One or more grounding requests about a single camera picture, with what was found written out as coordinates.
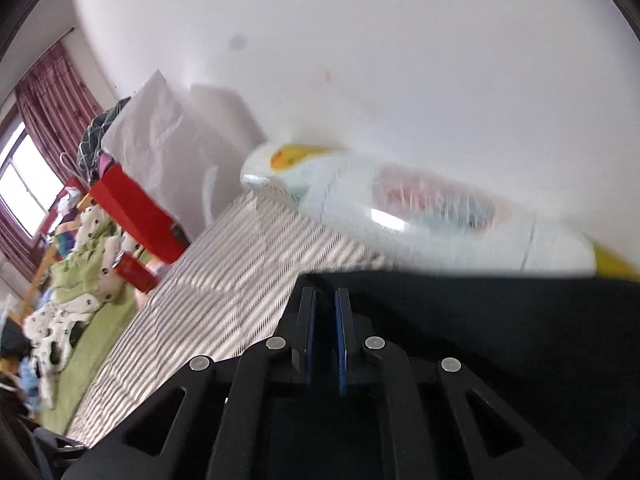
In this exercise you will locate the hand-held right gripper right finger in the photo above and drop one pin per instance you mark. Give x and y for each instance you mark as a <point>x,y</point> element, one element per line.
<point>342,340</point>

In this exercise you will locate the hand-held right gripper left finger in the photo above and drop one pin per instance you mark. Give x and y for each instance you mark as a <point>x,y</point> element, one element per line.
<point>309,332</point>

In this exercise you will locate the black garment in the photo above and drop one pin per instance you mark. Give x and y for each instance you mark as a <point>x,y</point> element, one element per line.
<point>500,320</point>

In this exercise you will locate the grey striped quilt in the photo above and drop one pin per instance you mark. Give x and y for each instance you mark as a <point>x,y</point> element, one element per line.
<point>225,285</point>

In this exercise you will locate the white printed bed bumper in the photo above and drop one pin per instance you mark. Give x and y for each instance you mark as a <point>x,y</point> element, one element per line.
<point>350,195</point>

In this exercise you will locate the red drink can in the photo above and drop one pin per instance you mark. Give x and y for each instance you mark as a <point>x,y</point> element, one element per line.
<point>135,272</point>

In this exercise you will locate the red cardboard box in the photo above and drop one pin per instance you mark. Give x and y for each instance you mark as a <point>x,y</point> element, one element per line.
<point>135,210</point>

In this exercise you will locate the green bed sheet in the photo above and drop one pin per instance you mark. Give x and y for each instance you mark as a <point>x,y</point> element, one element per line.
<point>85,350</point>

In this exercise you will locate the white plastic bag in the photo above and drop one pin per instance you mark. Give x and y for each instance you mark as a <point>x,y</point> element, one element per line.
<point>160,135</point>

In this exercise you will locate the white black-dotted cloth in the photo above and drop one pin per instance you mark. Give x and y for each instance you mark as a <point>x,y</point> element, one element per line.
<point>50,325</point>

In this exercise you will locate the pink cloth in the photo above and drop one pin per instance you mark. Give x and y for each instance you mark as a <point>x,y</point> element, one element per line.
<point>106,165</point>

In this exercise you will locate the dark checkered cloth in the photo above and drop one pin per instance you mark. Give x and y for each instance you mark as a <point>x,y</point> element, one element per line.
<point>95,135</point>

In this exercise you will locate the window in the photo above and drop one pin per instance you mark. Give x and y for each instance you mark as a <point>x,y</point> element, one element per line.
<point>25,180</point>

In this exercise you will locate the maroon curtain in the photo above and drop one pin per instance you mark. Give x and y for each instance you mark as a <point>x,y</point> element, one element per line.
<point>60,100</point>

